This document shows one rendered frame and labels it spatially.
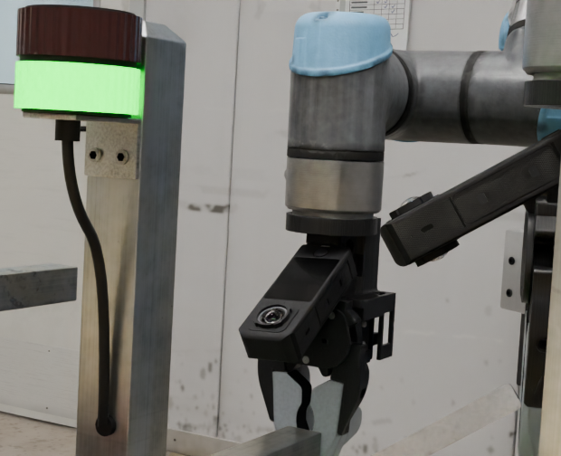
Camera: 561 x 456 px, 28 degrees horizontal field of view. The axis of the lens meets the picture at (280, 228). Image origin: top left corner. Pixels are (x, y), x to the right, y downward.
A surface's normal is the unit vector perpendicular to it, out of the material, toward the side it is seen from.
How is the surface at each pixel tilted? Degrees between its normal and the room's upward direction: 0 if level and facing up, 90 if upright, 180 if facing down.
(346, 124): 91
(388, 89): 90
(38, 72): 90
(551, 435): 90
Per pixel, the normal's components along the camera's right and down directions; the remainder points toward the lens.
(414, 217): -0.19, 0.06
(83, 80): 0.25, 0.09
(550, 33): -0.83, 0.00
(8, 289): 0.86, 0.09
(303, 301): -0.26, -0.83
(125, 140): -0.51, 0.04
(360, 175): 0.51, 0.11
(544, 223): -0.07, -0.72
